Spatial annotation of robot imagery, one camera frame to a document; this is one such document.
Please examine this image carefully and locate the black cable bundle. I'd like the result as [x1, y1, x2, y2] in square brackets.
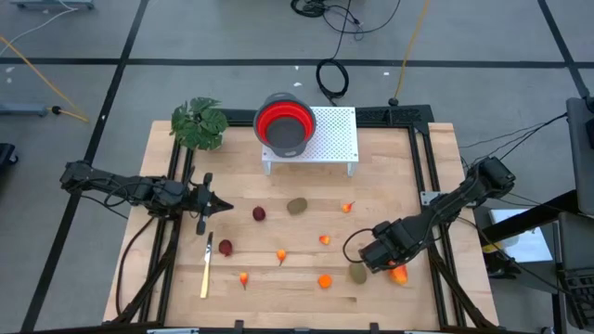
[290, 0, 403, 36]

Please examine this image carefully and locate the grey monitor stand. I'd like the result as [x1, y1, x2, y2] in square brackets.
[565, 96, 594, 217]

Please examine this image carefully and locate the grey cart base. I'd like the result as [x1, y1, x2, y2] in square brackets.
[8, 0, 97, 10]

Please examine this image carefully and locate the black coiled cable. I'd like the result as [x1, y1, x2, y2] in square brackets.
[315, 0, 352, 107]

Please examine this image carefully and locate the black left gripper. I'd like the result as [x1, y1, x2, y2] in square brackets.
[186, 173, 235, 236]

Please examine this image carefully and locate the white box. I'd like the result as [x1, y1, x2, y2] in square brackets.
[489, 207, 554, 264]

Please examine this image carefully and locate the yellow cable with black plug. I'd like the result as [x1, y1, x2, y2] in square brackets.
[392, 0, 431, 107]
[0, 34, 90, 123]

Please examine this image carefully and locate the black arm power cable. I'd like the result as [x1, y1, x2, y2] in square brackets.
[114, 215, 157, 317]

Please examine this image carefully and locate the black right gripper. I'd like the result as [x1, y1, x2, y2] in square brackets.
[357, 217, 421, 274]

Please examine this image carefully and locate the black aluminium frame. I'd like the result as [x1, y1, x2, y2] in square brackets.
[101, 104, 500, 334]

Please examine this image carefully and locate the silver mounting bracket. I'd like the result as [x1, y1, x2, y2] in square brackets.
[420, 190, 479, 208]

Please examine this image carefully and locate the green kiwi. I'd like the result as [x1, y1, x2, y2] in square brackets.
[286, 197, 309, 217]

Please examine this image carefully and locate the knife with yellow handle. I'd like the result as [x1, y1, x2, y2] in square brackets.
[200, 230, 214, 300]

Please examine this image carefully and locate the white cable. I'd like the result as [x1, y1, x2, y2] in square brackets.
[0, 0, 80, 45]

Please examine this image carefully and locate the red collapsible bowl grey rim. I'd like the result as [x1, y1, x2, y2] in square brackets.
[252, 91, 317, 159]

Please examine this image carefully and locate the brown kiwi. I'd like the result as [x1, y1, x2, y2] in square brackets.
[348, 262, 368, 286]

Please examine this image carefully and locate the grey floor bar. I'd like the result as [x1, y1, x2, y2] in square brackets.
[0, 102, 50, 117]

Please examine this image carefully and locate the black floor object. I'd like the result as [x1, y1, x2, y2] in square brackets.
[0, 142, 19, 167]

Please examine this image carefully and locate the red orange mango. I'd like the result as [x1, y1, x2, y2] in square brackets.
[388, 262, 409, 287]

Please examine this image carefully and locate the white perforated metal shelf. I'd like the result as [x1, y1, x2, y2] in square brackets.
[261, 105, 360, 177]

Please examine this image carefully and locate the green artificial potted plant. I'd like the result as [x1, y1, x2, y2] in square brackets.
[169, 96, 229, 152]

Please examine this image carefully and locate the dark computer keyboard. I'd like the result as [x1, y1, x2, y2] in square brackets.
[556, 266, 594, 331]

